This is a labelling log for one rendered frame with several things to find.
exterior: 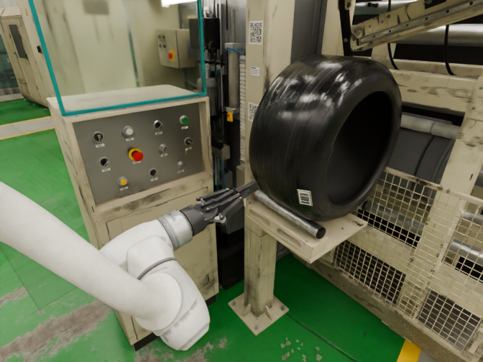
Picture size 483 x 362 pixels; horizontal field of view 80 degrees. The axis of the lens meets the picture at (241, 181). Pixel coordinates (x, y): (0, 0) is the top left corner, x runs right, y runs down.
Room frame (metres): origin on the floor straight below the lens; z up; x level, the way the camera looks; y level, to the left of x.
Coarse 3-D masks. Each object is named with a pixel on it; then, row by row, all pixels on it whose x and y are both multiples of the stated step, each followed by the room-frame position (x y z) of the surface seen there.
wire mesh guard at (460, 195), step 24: (456, 192) 0.90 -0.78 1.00; (432, 216) 0.94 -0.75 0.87; (456, 216) 0.89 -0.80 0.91; (432, 240) 0.92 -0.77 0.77; (432, 264) 0.89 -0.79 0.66; (360, 288) 1.09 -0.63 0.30; (432, 288) 0.87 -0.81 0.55; (432, 312) 0.84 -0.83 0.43; (432, 336) 0.81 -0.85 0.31; (480, 336) 0.71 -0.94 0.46
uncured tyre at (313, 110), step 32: (320, 64) 0.92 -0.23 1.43; (352, 64) 0.87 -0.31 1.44; (288, 96) 0.85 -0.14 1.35; (320, 96) 0.79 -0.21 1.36; (352, 96) 0.80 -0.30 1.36; (384, 96) 1.07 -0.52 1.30; (256, 128) 0.88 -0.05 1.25; (288, 128) 0.78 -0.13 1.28; (320, 128) 0.75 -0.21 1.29; (352, 128) 1.19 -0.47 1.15; (384, 128) 1.09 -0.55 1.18; (256, 160) 0.86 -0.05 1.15; (288, 160) 0.75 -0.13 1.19; (320, 160) 0.73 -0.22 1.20; (352, 160) 1.12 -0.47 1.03; (384, 160) 0.98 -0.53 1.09; (288, 192) 0.76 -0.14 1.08; (320, 192) 0.74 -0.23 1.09; (352, 192) 1.00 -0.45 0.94
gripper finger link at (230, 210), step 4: (236, 200) 0.65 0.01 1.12; (240, 200) 0.65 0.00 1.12; (232, 204) 0.64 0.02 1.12; (236, 204) 0.64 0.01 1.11; (240, 204) 0.65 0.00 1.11; (228, 208) 0.62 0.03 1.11; (232, 208) 0.63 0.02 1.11; (236, 208) 0.64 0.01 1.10; (224, 212) 0.61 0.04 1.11; (228, 212) 0.61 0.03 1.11; (232, 212) 0.63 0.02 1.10; (220, 216) 0.59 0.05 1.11; (224, 216) 0.60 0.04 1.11; (228, 216) 0.61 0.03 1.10; (224, 224) 0.59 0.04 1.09
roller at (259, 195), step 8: (256, 192) 1.04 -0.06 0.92; (264, 200) 0.99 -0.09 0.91; (272, 200) 0.97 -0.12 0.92; (272, 208) 0.95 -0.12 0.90; (280, 208) 0.92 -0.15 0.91; (288, 216) 0.88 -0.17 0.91; (296, 216) 0.87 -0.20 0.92; (296, 224) 0.85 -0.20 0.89; (304, 224) 0.83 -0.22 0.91; (312, 224) 0.82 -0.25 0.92; (312, 232) 0.80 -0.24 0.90; (320, 232) 0.78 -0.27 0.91
